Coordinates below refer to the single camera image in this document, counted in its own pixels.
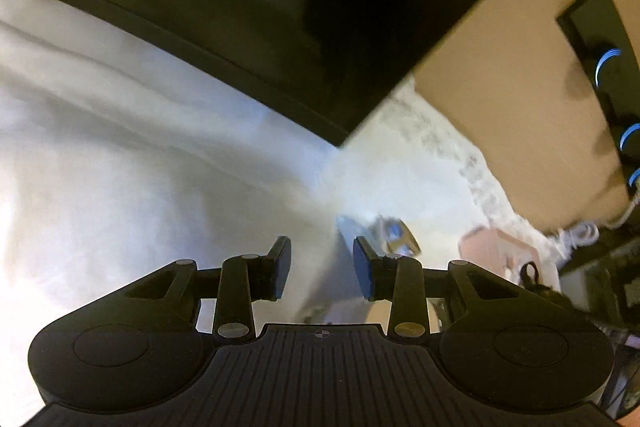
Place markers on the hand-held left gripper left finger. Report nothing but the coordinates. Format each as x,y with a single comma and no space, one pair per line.
280,268

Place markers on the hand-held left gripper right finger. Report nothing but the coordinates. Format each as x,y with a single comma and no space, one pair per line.
363,272

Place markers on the pink cardboard box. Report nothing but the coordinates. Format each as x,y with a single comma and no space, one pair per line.
492,252

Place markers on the small brown blue carton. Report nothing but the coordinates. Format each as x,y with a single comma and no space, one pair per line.
400,239

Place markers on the white fringed blanket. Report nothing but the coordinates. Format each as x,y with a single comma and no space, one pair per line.
100,157

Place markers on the black monitor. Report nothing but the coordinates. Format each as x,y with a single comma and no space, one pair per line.
250,7

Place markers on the black device with blue lights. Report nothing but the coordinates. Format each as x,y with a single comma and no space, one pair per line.
595,27

